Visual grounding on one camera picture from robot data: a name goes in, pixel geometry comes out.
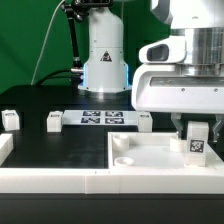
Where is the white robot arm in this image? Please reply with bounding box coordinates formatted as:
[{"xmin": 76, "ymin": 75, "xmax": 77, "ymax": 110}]
[{"xmin": 81, "ymin": 0, "xmax": 224, "ymax": 139}]

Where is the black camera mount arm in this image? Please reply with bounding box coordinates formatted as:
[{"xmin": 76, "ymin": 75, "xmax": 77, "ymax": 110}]
[{"xmin": 62, "ymin": 0, "xmax": 113, "ymax": 69}]

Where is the black cable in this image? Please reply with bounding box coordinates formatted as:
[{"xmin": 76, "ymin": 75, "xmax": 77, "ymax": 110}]
[{"xmin": 34, "ymin": 68, "xmax": 84, "ymax": 87}]

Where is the white square tabletop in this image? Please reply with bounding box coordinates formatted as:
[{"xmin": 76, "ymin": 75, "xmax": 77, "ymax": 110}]
[{"xmin": 108, "ymin": 132, "xmax": 224, "ymax": 169}]

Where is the white cable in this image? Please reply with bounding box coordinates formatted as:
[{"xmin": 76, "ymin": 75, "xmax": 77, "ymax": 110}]
[{"xmin": 30, "ymin": 0, "xmax": 68, "ymax": 86}]

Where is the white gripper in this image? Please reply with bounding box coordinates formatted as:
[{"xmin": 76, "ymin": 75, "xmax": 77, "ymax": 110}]
[{"xmin": 131, "ymin": 64, "xmax": 224, "ymax": 142}]

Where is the white U-shaped obstacle fence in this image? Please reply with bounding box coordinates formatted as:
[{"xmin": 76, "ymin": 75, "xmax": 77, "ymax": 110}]
[{"xmin": 0, "ymin": 134, "xmax": 224, "ymax": 194}]

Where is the white base tag plate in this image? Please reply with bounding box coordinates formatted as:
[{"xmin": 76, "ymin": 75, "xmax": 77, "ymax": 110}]
[{"xmin": 63, "ymin": 110, "xmax": 138, "ymax": 126}]

